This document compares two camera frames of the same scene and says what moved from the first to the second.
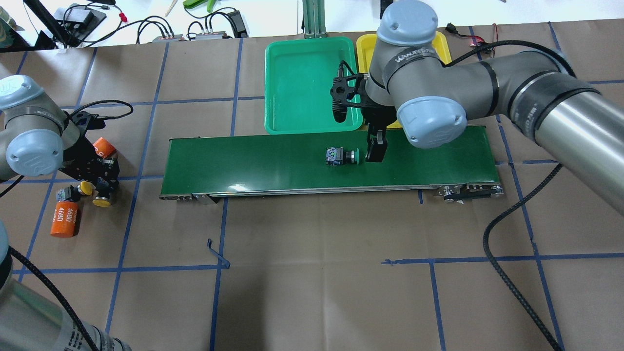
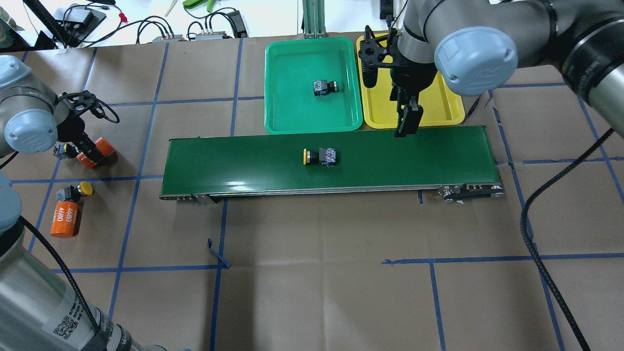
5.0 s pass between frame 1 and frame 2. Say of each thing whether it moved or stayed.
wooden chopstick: stayed
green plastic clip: stayed
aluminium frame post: stayed
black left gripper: moved
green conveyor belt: stayed
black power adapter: stayed
